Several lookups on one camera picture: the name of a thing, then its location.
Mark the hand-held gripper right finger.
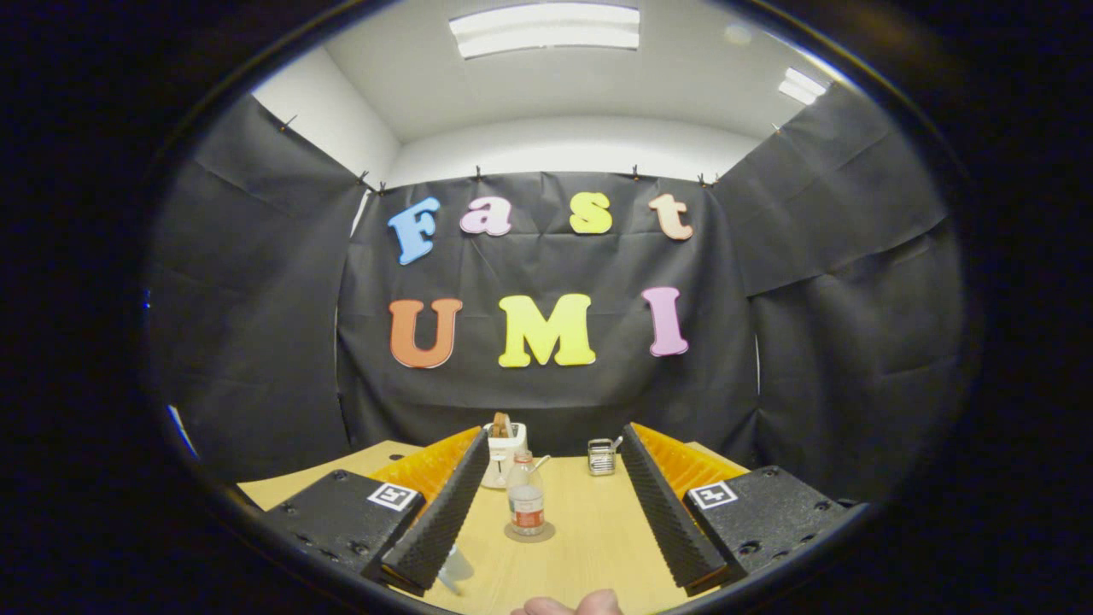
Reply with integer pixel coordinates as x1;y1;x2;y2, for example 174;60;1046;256
621;422;870;596

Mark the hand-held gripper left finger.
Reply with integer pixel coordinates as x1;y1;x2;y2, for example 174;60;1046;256
260;427;490;596

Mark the white cup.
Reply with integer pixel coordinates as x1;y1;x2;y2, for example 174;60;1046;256
440;544;475;596

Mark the clear juice bottle red label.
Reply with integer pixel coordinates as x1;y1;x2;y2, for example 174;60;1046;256
507;450;546;537

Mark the wooden table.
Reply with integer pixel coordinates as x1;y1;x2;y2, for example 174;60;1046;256
237;440;752;614

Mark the white toaster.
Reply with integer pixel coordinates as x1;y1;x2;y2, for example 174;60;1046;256
481;421;528;489

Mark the small ceiling light panel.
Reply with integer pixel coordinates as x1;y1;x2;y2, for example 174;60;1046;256
777;67;829;106

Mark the large ceiling light panel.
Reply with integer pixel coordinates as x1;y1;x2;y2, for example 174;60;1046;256
450;3;641;59

